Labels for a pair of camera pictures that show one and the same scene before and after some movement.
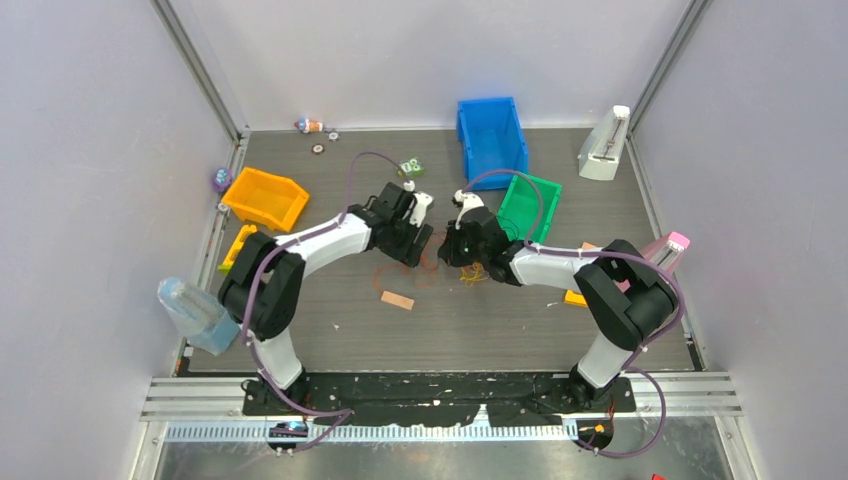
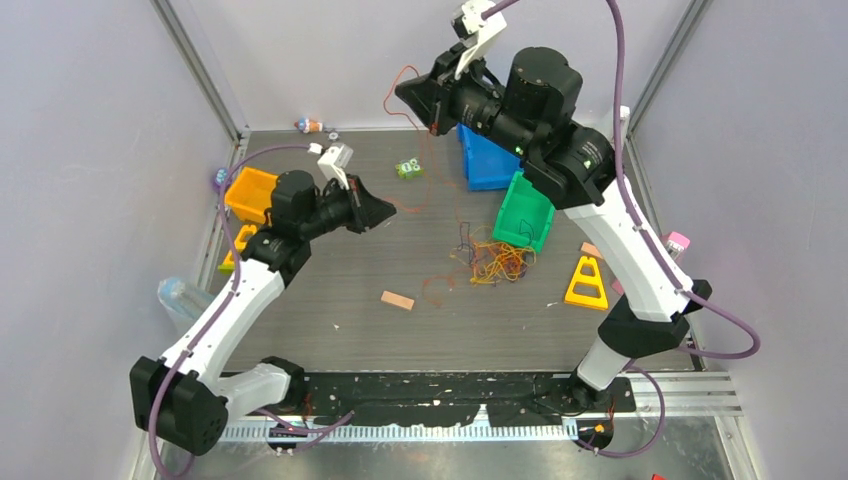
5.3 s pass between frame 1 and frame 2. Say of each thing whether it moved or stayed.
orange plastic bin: stayed
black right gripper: moved
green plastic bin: stayed
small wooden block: stayed
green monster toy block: stayed
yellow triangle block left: stayed
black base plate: stayed
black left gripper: moved
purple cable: moved
